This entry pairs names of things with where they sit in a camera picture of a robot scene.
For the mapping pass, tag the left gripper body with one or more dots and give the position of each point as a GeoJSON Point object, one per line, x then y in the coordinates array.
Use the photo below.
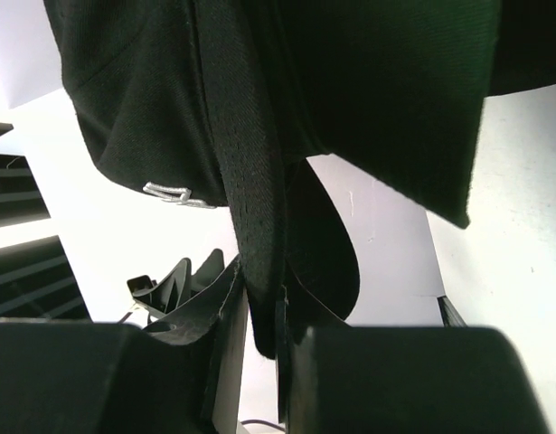
{"type": "Point", "coordinates": [158, 299]}

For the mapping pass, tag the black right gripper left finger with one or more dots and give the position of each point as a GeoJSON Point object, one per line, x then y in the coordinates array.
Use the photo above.
{"type": "Point", "coordinates": [181, 374]}

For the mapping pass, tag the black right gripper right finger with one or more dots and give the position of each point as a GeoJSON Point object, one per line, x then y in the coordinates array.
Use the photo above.
{"type": "Point", "coordinates": [335, 378]}

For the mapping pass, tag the black NY cap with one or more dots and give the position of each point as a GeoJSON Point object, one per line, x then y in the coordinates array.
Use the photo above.
{"type": "Point", "coordinates": [170, 100]}

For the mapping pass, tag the dark green NY cap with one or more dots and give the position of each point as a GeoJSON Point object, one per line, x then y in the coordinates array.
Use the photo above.
{"type": "Point", "coordinates": [397, 87]}

